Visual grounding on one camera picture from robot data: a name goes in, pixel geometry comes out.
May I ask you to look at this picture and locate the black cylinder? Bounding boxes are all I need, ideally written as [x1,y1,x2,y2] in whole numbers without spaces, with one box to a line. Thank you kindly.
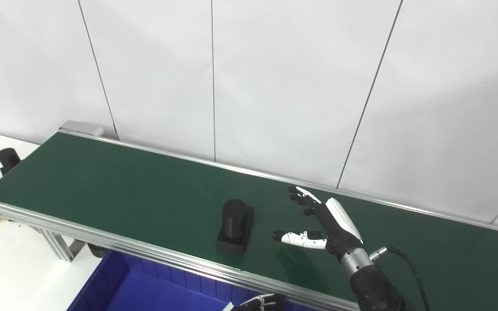
[217,199,255,254]

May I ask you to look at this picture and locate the blue plastic bin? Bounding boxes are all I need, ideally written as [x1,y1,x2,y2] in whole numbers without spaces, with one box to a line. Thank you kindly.
[67,250,319,311]

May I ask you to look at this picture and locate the aluminium conveyor leg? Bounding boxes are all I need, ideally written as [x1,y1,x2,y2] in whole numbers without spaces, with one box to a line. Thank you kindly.
[37,228,86,263]

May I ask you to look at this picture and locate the black cylinder part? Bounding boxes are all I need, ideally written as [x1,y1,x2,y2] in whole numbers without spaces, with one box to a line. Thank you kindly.
[0,148,21,175]

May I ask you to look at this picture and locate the grey conveyor motor housing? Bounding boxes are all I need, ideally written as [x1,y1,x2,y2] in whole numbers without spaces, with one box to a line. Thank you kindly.
[59,121,105,138]

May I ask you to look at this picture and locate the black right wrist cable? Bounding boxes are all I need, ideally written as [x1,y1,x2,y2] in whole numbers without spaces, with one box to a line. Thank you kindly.
[369,245,431,311]

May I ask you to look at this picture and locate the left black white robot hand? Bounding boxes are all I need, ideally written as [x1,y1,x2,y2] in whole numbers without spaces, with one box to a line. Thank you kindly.
[232,294,286,311]

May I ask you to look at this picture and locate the green conveyor belt aluminium frame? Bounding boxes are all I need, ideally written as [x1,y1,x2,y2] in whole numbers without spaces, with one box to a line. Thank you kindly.
[0,130,498,311]

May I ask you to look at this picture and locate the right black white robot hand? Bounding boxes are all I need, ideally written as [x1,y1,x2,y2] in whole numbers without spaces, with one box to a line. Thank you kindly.
[272,186,364,260]

